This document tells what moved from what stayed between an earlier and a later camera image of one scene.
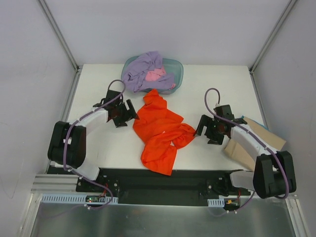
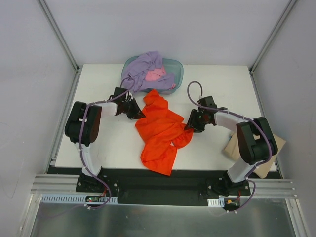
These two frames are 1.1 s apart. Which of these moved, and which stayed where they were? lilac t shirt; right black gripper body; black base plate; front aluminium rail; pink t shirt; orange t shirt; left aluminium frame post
Moved: right black gripper body
Stayed: black base plate; orange t shirt; pink t shirt; left aluminium frame post; lilac t shirt; front aluminium rail
